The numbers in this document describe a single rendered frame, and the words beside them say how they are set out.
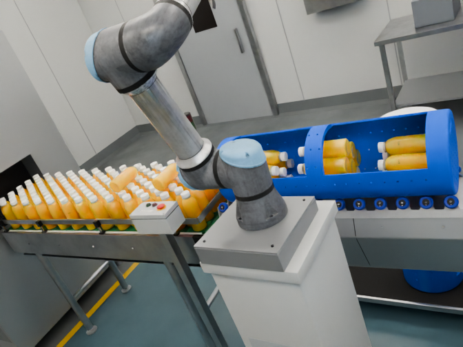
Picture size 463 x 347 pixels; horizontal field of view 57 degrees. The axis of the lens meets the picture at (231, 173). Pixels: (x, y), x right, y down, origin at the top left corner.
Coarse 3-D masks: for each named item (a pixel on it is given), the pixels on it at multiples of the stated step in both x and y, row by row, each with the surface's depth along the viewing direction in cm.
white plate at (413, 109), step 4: (404, 108) 195; (408, 108) 194; (412, 108) 192; (416, 108) 191; (420, 108) 189; (424, 108) 188; (428, 108) 187; (432, 108) 185; (392, 112) 196; (396, 112) 194; (400, 112) 193; (404, 112) 191; (408, 112) 190; (412, 112) 189; (416, 112) 187; (384, 116) 195
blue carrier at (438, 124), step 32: (320, 128) 158; (352, 128) 164; (384, 128) 159; (416, 128) 155; (448, 128) 130; (320, 160) 150; (448, 160) 129; (224, 192) 177; (288, 192) 163; (320, 192) 156; (352, 192) 151; (384, 192) 145; (416, 192) 141; (448, 192) 136
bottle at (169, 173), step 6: (168, 168) 198; (174, 168) 199; (162, 174) 194; (168, 174) 195; (174, 174) 197; (156, 180) 191; (162, 180) 191; (168, 180) 194; (156, 186) 194; (162, 186) 192
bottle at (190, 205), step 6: (186, 198) 183; (192, 198) 185; (186, 204) 184; (192, 204) 184; (186, 210) 185; (192, 210) 184; (198, 210) 186; (192, 216) 186; (198, 222) 187; (204, 222) 189; (192, 228) 191; (198, 228) 188; (204, 228) 189
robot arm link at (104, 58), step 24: (120, 24) 93; (96, 48) 95; (120, 48) 91; (96, 72) 98; (120, 72) 96; (144, 72) 97; (144, 96) 103; (168, 96) 107; (168, 120) 108; (168, 144) 115; (192, 144) 115; (192, 168) 117
